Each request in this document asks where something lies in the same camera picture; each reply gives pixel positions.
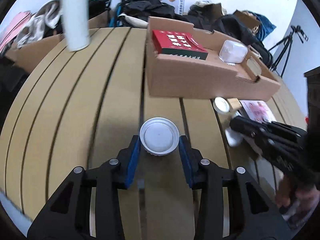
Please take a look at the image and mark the large cardboard box left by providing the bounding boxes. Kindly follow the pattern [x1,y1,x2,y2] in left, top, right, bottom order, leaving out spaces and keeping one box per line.
[4,11,111,74]

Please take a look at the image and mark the red tissue box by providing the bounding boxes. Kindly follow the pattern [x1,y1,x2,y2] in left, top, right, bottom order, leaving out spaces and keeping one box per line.
[152,29,208,60]

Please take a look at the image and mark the person's right hand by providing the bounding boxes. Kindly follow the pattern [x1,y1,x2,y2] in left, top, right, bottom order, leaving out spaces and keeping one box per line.
[275,175,319,224]

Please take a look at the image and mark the blue bag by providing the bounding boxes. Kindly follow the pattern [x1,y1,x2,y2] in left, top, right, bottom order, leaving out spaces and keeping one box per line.
[252,12,276,41]

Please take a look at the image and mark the pink packet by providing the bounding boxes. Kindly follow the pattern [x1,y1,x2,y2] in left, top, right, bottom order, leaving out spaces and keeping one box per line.
[240,100,276,123]

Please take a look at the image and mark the white thermos bottle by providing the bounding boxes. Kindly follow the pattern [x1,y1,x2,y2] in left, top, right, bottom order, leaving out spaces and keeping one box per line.
[61,0,89,51]

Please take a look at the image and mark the small white jar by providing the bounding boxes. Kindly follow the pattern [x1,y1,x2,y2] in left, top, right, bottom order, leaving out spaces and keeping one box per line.
[213,97,230,114]

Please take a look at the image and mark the white spray bottle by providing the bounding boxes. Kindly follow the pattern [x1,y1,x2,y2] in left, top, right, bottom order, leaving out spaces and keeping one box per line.
[225,111,244,147]

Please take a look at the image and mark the pink backpack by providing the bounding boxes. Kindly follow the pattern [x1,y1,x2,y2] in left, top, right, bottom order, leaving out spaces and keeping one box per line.
[1,11,31,53]

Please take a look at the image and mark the small yellow box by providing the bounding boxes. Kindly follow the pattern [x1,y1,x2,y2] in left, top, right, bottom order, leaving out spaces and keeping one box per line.
[227,98,242,111]

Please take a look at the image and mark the black camera tripod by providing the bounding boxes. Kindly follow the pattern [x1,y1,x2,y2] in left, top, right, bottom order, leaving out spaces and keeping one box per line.
[268,25,309,77]

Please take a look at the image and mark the beige clothes in box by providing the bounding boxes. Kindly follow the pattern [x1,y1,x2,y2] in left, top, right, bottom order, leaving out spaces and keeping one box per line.
[15,0,62,48]

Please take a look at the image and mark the clear bag of cotton pads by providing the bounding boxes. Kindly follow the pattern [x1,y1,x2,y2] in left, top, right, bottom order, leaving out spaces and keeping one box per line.
[219,40,248,64]

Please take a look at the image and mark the slatted wooden folding table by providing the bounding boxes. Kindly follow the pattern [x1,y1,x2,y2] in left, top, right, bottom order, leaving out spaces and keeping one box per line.
[1,27,306,239]

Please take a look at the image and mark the white round jar lid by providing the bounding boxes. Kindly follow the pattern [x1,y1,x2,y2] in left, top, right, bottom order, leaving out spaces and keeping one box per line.
[139,117,180,157]

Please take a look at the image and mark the flat cardboard tray box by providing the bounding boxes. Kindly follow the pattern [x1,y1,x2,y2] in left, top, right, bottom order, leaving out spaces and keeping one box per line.
[146,17,280,101]

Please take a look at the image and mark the cardboard box back right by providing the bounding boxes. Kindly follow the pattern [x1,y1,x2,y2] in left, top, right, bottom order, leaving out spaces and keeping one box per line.
[233,10,261,29]

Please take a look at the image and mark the pile of black clothes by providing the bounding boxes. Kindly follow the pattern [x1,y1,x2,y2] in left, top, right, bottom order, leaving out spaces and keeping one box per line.
[109,0,273,67]

